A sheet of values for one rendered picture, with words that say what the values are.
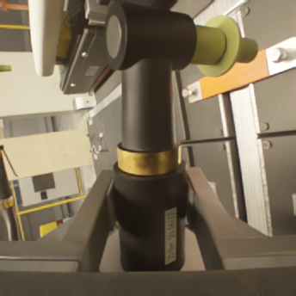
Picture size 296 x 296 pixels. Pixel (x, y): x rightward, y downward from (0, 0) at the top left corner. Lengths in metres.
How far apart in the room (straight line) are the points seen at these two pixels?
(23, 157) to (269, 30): 4.43
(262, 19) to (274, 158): 0.14
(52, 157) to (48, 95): 1.25
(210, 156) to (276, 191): 0.10
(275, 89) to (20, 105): 4.45
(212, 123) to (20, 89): 4.45
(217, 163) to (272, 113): 0.10
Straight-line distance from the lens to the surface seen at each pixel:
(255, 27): 0.26
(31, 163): 4.52
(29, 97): 4.58
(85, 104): 1.11
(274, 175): 0.25
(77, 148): 4.57
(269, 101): 0.25
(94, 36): 0.45
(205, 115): 0.30
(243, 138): 0.28
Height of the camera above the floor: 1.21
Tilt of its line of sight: 28 degrees down
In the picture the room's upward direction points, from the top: 101 degrees counter-clockwise
